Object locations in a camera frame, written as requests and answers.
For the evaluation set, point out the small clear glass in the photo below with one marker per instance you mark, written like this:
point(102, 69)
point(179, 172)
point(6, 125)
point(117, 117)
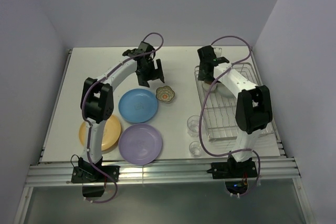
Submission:
point(195, 149)

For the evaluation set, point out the flower patterned small dish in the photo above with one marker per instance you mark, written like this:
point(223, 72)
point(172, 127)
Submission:
point(165, 94)

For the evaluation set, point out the orange plastic plate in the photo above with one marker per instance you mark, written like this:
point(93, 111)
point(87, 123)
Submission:
point(111, 134)

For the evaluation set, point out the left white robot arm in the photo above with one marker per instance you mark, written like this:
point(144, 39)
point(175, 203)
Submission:
point(97, 99)

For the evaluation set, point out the blue plastic plate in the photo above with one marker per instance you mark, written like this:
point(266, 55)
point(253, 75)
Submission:
point(138, 106)

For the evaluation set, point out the white ceramic bowl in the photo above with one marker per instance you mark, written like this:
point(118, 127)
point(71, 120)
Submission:
point(224, 91)

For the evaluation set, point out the purple plastic plate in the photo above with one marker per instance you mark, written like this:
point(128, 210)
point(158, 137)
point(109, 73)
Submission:
point(140, 144)

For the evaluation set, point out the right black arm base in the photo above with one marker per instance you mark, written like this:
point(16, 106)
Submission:
point(239, 172)

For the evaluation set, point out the brown white ceramic cup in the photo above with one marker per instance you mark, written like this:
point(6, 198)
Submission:
point(207, 86)

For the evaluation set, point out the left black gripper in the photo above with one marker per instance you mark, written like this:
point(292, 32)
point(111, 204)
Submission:
point(156, 74)

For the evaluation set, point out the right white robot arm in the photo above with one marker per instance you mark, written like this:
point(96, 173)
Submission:
point(253, 103)

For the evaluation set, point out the large clear glass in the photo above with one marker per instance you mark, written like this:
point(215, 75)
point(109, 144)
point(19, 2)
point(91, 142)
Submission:
point(193, 126)

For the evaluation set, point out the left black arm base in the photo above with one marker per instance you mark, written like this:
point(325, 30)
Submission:
point(94, 179)

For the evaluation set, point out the metal wire dish rack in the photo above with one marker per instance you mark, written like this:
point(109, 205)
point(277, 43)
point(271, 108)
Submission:
point(219, 113)

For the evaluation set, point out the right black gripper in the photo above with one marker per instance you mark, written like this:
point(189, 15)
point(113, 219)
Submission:
point(201, 76)

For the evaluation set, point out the aluminium mounting rail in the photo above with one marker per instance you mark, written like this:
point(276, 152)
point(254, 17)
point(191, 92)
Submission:
point(158, 172)

